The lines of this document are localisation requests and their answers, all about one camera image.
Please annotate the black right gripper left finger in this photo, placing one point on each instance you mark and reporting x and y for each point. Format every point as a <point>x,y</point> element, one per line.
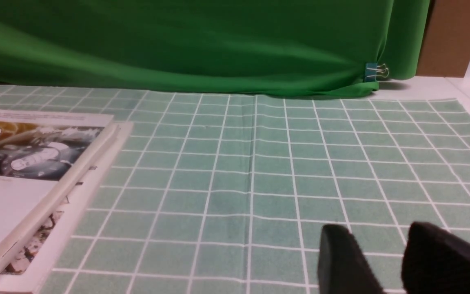
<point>342,267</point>

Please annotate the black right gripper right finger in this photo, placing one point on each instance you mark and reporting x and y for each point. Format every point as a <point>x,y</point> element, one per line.
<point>435,261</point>

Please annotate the green checkered tablecloth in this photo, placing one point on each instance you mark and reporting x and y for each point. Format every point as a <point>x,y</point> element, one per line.
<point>221,194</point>

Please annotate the blue binder clip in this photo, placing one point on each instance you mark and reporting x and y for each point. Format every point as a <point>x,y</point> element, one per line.
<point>374,71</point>

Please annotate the green backdrop cloth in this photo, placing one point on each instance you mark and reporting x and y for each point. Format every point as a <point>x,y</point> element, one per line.
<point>286,48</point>

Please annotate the brown cardboard box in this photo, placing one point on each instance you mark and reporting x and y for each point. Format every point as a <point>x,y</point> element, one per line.
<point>445,51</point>

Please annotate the middle white book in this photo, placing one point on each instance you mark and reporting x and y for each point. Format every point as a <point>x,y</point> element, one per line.
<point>76,179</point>

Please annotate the bottom thin magazine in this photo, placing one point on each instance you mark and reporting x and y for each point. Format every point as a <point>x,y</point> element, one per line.
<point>41,251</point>

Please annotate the top white self-driving book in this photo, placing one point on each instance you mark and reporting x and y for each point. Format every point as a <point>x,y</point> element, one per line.
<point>21,129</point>

